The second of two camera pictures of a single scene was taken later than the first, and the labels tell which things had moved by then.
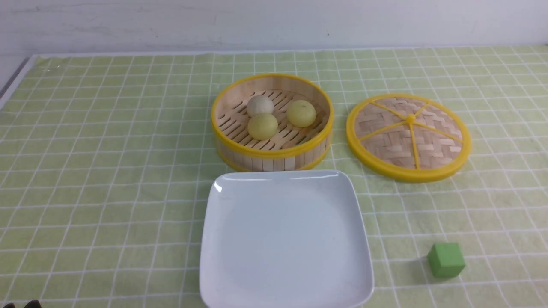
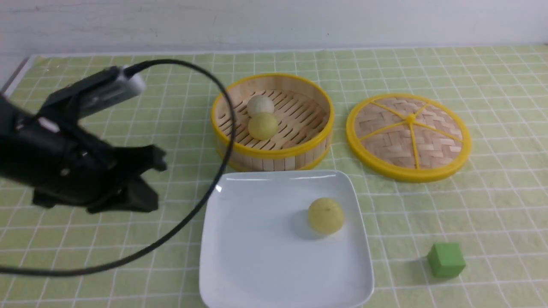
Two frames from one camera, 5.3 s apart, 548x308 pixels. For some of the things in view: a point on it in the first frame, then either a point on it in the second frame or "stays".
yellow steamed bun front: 263,127 stays
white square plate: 284,238 stays
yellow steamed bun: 301,113 to 326,215
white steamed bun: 260,104 stays
